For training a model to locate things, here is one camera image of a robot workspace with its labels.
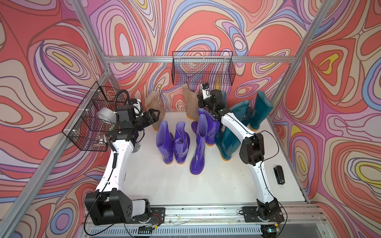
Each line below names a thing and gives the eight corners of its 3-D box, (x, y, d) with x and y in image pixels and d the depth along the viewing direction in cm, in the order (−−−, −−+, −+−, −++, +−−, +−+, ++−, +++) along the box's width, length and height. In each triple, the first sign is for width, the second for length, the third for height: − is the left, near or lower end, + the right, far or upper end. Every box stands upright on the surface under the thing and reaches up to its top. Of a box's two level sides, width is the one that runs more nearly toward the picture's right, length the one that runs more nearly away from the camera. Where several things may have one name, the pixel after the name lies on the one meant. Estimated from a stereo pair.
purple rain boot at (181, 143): (176, 165, 92) (171, 143, 73) (180, 145, 101) (177, 121, 82) (186, 166, 92) (184, 144, 72) (189, 146, 101) (188, 122, 81)
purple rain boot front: (191, 174, 89) (191, 153, 69) (197, 138, 106) (198, 113, 85) (202, 176, 88) (205, 155, 68) (206, 140, 105) (209, 114, 85)
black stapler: (277, 184, 85) (280, 181, 82) (272, 167, 91) (275, 165, 88) (283, 184, 85) (286, 182, 82) (278, 168, 91) (281, 165, 88)
